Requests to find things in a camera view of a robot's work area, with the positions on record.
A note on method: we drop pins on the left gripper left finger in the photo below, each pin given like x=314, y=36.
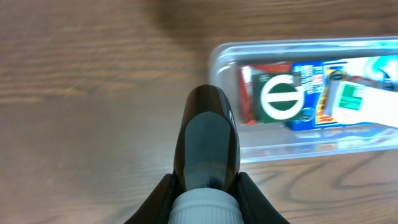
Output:
x=158, y=205

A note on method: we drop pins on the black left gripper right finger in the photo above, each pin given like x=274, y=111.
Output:
x=254, y=206

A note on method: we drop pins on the small black bottle white cap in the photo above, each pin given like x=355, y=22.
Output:
x=206, y=160

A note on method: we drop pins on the dark green round-logo packet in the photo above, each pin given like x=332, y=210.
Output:
x=277, y=97

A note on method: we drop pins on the red orange packet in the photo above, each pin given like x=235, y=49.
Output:
x=246, y=72

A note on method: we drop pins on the blue Kool Fever box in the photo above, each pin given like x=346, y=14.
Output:
x=376, y=71

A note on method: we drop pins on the white green medicine box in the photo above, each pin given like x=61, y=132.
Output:
x=352, y=103

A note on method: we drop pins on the clear plastic container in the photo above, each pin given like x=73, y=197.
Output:
x=275, y=141

